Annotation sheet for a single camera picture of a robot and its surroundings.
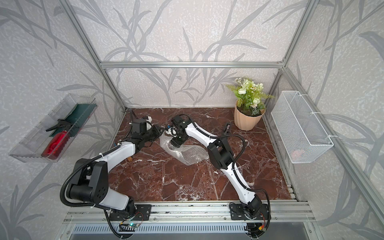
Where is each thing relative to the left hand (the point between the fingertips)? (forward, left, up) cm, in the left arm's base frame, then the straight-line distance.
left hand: (165, 127), depth 89 cm
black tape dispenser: (+7, -40, -9) cm, 42 cm away
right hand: (-3, -5, -12) cm, 14 cm away
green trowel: (-8, +41, +16) cm, 44 cm away
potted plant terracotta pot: (+7, -51, -3) cm, 52 cm away
